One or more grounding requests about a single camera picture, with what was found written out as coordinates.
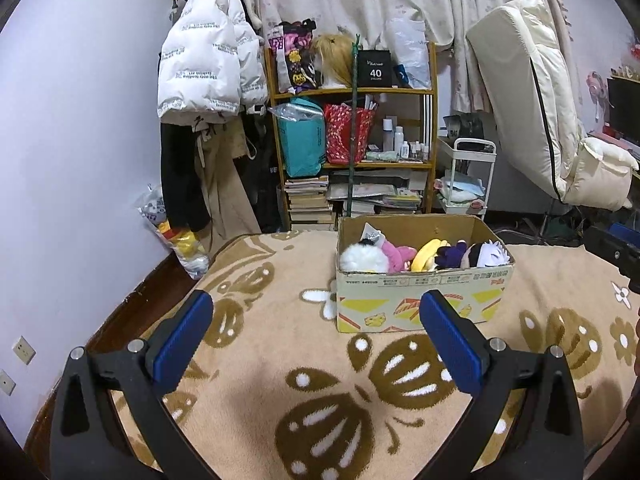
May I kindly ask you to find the yellow plush toy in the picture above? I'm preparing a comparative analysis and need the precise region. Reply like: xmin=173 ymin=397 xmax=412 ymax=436
xmin=411 ymin=238 xmax=451 ymax=273

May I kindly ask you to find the green pole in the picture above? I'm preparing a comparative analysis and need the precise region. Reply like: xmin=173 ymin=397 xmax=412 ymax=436
xmin=347 ymin=32 xmax=362 ymax=218

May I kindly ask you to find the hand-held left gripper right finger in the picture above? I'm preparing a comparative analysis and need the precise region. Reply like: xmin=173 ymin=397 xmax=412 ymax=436
xmin=415 ymin=289 xmax=586 ymax=480

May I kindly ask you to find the beige printed blanket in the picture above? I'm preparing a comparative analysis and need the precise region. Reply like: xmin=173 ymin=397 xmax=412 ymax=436
xmin=107 ymin=230 xmax=640 ymax=480

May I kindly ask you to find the stack of books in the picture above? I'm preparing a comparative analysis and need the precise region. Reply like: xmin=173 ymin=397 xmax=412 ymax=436
xmin=284 ymin=170 xmax=436 ymax=231

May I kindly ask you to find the black box with white print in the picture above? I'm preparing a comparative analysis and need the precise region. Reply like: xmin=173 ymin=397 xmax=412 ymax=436
xmin=357 ymin=50 xmax=396 ymax=88

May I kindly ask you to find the white-haired plush doll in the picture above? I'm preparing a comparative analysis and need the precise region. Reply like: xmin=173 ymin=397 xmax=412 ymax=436
xmin=434 ymin=240 xmax=512 ymax=270

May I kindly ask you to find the pink plush bear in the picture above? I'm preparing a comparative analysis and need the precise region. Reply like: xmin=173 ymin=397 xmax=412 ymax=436
xmin=381 ymin=239 xmax=418 ymax=273

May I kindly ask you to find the black monitor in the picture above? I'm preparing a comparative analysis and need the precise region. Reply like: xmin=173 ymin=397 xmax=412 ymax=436
xmin=607 ymin=77 xmax=640 ymax=143

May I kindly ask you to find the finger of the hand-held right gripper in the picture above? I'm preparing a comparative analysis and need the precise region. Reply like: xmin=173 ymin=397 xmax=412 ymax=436
xmin=584 ymin=224 xmax=640 ymax=293

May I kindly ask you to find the crumpled plastic bag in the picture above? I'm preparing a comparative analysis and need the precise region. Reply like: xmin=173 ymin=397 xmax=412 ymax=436
xmin=137 ymin=185 xmax=211 ymax=281

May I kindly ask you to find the red patterned bag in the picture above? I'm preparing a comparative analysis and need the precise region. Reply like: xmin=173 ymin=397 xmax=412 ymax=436
xmin=322 ymin=102 xmax=377 ymax=166

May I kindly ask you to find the group of toiletry bottles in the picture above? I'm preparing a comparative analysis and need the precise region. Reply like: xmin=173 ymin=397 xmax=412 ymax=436
xmin=382 ymin=117 xmax=431 ymax=161

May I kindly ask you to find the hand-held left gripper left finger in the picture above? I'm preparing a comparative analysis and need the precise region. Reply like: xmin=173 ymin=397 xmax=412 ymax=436
xmin=49 ymin=290 xmax=219 ymax=480

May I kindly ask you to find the teal bag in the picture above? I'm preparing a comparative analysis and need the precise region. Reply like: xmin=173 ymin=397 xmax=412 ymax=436
xmin=274 ymin=97 xmax=326 ymax=178

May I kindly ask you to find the white fluffy plush toy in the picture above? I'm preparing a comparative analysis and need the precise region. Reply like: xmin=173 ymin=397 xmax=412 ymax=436
xmin=339 ymin=241 xmax=391 ymax=275

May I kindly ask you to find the dark wooden bed frame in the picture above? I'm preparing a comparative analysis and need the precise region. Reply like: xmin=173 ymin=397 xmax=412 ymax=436
xmin=25 ymin=240 xmax=241 ymax=480

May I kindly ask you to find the blond wig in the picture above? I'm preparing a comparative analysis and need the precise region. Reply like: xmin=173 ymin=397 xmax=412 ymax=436
xmin=309 ymin=34 xmax=357 ymax=90

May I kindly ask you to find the wooden shelf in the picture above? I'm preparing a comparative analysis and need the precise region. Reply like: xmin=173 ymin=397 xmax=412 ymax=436
xmin=263 ymin=40 xmax=440 ymax=233

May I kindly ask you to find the white puffer jacket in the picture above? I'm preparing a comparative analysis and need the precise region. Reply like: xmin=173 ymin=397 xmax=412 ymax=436
xmin=157 ymin=0 xmax=268 ymax=123

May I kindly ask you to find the black hanging garment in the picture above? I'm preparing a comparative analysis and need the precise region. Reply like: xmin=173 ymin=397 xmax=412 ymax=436
xmin=160 ymin=120 xmax=212 ymax=233

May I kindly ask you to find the printed merchandise bag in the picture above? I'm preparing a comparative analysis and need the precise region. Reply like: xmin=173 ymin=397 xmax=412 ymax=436
xmin=267 ymin=20 xmax=321 ymax=95

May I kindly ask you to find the white trolley cart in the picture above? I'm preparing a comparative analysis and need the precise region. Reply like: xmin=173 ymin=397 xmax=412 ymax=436
xmin=434 ymin=137 xmax=497 ymax=222

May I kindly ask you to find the cream folded mattress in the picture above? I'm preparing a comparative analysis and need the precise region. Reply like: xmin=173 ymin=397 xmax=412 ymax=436
xmin=466 ymin=0 xmax=640 ymax=211

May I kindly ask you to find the clear plastic bag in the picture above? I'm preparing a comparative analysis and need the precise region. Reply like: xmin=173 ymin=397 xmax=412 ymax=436
xmin=386 ymin=17 xmax=432 ymax=90

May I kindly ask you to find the printed cardboard box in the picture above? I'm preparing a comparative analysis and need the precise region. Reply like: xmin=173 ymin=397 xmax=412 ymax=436
xmin=334 ymin=214 xmax=517 ymax=335

